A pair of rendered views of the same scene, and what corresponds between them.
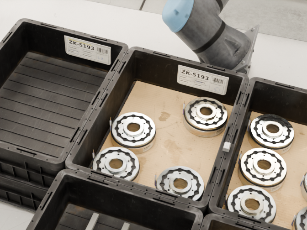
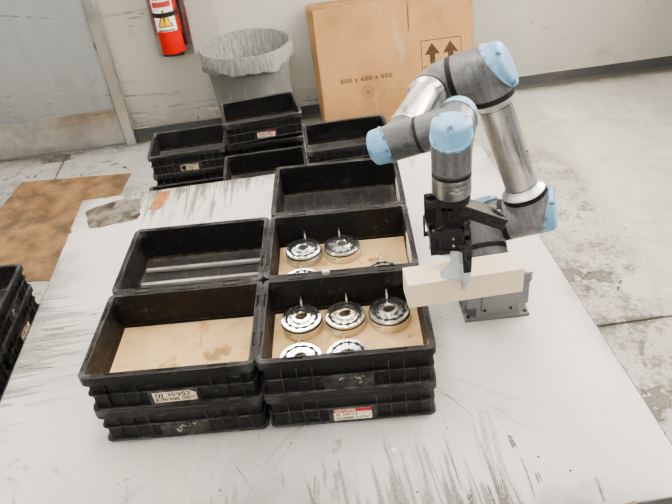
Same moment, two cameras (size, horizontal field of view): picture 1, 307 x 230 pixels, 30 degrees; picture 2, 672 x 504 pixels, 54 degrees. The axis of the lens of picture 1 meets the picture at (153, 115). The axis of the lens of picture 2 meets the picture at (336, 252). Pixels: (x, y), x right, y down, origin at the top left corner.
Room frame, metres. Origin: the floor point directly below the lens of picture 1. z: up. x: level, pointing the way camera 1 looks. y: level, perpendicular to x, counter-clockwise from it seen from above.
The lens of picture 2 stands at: (0.48, -1.46, 1.95)
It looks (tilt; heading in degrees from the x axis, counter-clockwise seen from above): 36 degrees down; 76
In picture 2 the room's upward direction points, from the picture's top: 7 degrees counter-clockwise
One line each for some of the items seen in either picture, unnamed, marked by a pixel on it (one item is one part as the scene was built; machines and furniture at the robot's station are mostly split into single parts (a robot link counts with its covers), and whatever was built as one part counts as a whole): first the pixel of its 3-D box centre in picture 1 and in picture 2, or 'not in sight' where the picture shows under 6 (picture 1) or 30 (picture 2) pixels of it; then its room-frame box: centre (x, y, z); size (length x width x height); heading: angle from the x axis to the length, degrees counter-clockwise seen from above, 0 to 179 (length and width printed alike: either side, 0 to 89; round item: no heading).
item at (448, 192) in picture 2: not in sight; (452, 184); (0.95, -0.48, 1.31); 0.08 x 0.08 x 0.05
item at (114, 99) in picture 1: (162, 135); (341, 257); (0.84, -0.02, 0.87); 0.40 x 0.30 x 0.11; 164
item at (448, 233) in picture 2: not in sight; (448, 220); (0.95, -0.48, 1.23); 0.09 x 0.08 x 0.12; 168
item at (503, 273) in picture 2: not in sight; (462, 279); (0.98, -0.48, 1.07); 0.24 x 0.06 x 0.06; 168
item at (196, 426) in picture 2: not in sight; (192, 376); (0.37, -0.20, 0.76); 0.40 x 0.30 x 0.12; 164
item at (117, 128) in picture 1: (133, 129); (341, 245); (0.86, 0.04, 0.86); 0.10 x 0.10 x 0.01
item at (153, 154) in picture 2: not in sight; (195, 168); (0.56, 1.82, 0.31); 0.40 x 0.30 x 0.34; 168
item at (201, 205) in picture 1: (163, 120); (339, 242); (0.84, -0.02, 0.92); 0.40 x 0.30 x 0.02; 164
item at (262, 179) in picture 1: (263, 166); (345, 314); (0.77, -0.25, 0.86); 0.10 x 0.10 x 0.01
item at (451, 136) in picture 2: not in sight; (451, 145); (0.95, -0.47, 1.39); 0.09 x 0.08 x 0.11; 58
